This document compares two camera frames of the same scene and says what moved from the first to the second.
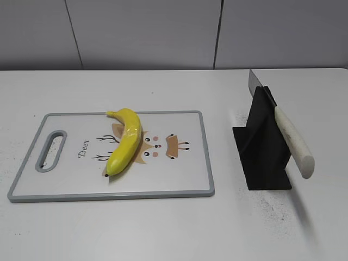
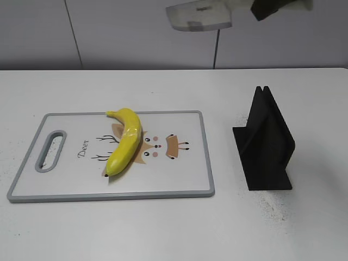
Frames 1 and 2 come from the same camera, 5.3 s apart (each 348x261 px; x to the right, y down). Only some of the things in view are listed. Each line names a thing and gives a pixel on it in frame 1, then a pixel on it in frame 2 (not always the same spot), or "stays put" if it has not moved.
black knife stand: x=264 y=150 stays put
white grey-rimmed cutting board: x=67 y=159 stays put
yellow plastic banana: x=126 y=145 stays put
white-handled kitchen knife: x=299 y=150 to x=216 y=14
